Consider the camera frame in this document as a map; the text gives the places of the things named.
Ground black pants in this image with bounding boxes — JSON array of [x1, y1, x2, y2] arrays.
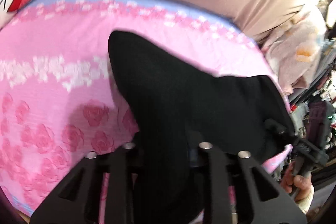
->
[[108, 31, 294, 223]]

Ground person's right hand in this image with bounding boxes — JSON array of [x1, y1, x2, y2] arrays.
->
[[280, 162, 312, 201]]

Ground cluttered shelf items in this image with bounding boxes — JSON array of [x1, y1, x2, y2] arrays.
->
[[286, 37, 336, 188]]

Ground pink floral bed sheet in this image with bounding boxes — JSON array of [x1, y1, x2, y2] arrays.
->
[[1, 0, 288, 218]]

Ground pale floral blanket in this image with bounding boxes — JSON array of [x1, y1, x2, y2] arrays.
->
[[261, 5, 326, 95]]

